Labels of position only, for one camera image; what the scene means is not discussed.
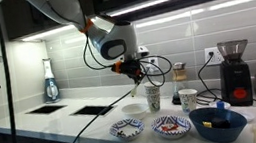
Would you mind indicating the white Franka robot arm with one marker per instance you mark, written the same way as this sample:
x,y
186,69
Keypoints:
x,y
58,4

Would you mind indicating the black coffee grinder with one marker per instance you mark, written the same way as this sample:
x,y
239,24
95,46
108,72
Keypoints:
x,y
235,80

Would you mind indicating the brown coffee beans pile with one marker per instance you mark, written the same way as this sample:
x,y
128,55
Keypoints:
x,y
121,134

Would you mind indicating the red ketchup packet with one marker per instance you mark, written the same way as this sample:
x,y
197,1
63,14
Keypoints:
x,y
169,127

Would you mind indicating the dark object in bowl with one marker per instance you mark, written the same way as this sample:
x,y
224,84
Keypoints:
x,y
221,122

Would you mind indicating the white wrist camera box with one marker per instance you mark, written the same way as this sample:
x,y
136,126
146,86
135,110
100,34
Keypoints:
x,y
143,51

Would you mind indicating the blue patterned paper plate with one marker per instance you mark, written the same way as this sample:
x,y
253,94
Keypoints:
x,y
132,128
180,131

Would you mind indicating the patterned paper cup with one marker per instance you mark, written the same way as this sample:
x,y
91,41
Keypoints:
x,y
152,87
154,104
189,101

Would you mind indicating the yellow packet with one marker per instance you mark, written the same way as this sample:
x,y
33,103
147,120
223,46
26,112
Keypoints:
x,y
207,124

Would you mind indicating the steel framed counter opening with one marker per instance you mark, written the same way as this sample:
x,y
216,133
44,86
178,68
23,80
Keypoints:
x,y
91,110
46,109

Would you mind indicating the small blue cap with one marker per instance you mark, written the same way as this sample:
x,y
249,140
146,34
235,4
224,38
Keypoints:
x,y
220,105

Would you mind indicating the dark upper cabinet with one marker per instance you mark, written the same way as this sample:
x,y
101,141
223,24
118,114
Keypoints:
x,y
12,17

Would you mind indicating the white wall outlet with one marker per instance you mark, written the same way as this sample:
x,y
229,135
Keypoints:
x,y
217,58
154,60

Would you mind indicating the dark vertical pole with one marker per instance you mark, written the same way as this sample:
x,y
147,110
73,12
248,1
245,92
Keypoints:
x,y
10,98

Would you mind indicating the glass pour-over coffee carafe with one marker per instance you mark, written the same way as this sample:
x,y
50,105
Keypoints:
x,y
179,74

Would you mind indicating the white plastic lid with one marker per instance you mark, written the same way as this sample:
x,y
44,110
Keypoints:
x,y
212,105

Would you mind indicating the dark blue bowl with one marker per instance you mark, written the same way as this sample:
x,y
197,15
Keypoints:
x,y
217,135

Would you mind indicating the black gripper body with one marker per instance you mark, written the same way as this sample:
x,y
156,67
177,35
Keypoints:
x,y
129,68

